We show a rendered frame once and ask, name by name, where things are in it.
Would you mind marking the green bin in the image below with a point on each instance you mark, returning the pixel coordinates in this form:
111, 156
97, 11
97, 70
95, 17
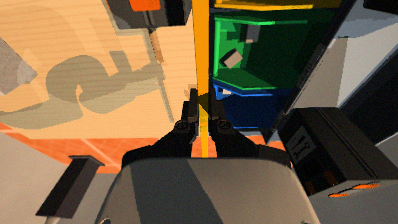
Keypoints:
285, 44

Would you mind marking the yellow thin bar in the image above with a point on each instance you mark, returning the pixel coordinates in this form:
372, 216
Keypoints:
200, 14

